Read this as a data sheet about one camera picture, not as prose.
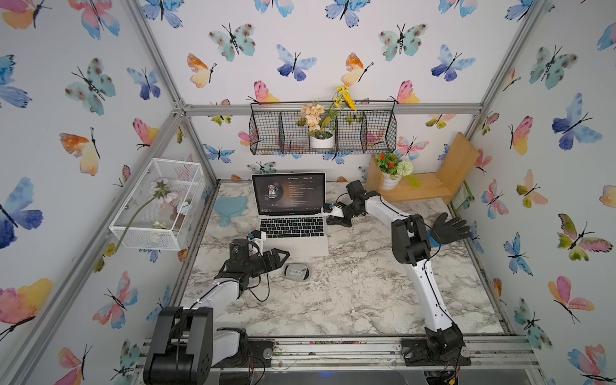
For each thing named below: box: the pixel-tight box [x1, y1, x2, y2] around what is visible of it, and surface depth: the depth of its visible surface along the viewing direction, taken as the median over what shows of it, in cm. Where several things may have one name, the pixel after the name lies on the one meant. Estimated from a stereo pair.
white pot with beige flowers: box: [296, 103, 336, 150], surface depth 89 cm
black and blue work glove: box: [432, 211, 471, 244], surface depth 103 cm
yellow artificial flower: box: [327, 84, 357, 118], surface depth 84 cm
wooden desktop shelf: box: [365, 132, 480, 206], surface depth 109 cm
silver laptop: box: [251, 172, 330, 258], surface depth 103 cm
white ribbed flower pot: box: [381, 171, 402, 191], surface depth 98 cm
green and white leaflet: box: [449, 180, 473, 211], surface depth 112 cm
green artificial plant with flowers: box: [375, 152, 420, 189], surface depth 98 cm
